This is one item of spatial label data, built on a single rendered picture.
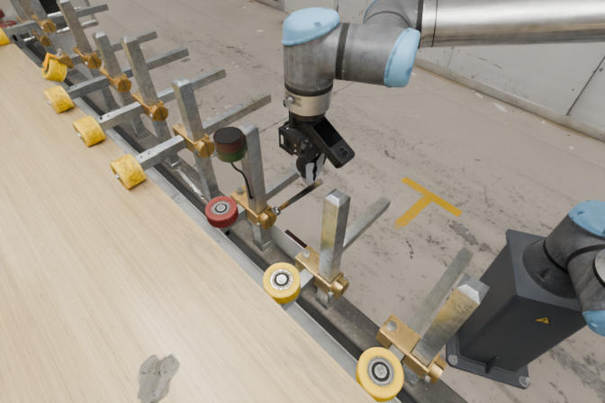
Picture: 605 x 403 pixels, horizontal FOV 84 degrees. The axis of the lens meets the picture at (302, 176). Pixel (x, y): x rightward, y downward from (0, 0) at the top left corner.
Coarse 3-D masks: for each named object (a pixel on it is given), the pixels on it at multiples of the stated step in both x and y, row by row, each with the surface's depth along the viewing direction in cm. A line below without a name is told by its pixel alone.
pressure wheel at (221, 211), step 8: (216, 200) 86; (224, 200) 86; (232, 200) 86; (208, 208) 84; (216, 208) 85; (224, 208) 84; (232, 208) 84; (208, 216) 83; (216, 216) 82; (224, 216) 82; (232, 216) 83; (216, 224) 83; (224, 224) 83
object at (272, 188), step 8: (288, 168) 101; (280, 176) 99; (288, 176) 99; (296, 176) 101; (272, 184) 96; (280, 184) 97; (288, 184) 100; (272, 192) 96; (240, 208) 90; (240, 216) 90; (232, 224) 89; (224, 232) 88
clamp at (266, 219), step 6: (234, 192) 93; (246, 192) 93; (234, 198) 92; (240, 198) 91; (246, 198) 91; (240, 204) 91; (246, 204) 90; (246, 210) 90; (252, 210) 88; (264, 210) 88; (270, 210) 89; (252, 216) 89; (258, 216) 87; (264, 216) 87; (270, 216) 88; (252, 222) 91; (258, 222) 88; (264, 222) 87; (270, 222) 89; (264, 228) 89
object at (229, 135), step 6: (216, 132) 69; (222, 132) 69; (228, 132) 69; (234, 132) 69; (240, 132) 69; (216, 138) 67; (222, 138) 67; (228, 138) 67; (234, 138) 67; (246, 150) 72; (246, 156) 74; (234, 168) 74; (246, 180) 79; (252, 198) 84
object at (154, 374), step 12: (156, 360) 60; (168, 360) 59; (144, 372) 58; (156, 372) 58; (168, 372) 58; (144, 384) 56; (156, 384) 57; (168, 384) 57; (144, 396) 56; (156, 396) 56
